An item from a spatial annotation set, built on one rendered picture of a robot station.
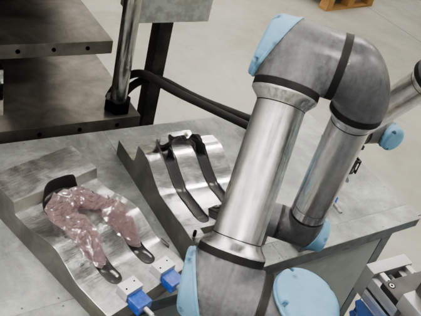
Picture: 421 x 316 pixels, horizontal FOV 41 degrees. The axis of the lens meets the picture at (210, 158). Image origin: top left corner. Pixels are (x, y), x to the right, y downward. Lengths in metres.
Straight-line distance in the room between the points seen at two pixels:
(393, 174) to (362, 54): 2.86
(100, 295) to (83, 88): 1.02
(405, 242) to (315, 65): 2.43
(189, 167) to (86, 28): 0.66
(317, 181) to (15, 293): 0.76
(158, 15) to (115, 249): 0.96
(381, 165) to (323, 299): 2.91
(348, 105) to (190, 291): 0.40
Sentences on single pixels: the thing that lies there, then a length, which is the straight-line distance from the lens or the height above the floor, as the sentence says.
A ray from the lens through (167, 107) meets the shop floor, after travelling 3.64.
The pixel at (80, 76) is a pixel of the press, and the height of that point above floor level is 0.78.
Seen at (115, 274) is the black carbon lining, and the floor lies 0.85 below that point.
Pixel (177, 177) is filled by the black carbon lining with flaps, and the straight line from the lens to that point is 1.65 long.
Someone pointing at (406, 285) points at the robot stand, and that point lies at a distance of 1.40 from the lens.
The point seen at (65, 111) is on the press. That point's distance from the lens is 2.04.
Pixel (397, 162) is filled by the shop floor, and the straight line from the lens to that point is 3.93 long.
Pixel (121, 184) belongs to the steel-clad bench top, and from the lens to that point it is 1.73.
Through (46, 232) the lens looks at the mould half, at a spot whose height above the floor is 0.89.
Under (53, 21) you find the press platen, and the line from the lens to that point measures 2.06.
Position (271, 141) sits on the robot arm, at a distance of 0.92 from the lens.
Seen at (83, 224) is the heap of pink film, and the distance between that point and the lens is 1.43.
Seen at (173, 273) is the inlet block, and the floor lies 0.87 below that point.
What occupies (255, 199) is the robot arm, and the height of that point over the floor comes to 1.36.
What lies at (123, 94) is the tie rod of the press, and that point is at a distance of 2.03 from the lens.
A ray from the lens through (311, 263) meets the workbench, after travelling 1.89.
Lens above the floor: 1.92
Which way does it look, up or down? 36 degrees down
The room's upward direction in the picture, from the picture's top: 16 degrees clockwise
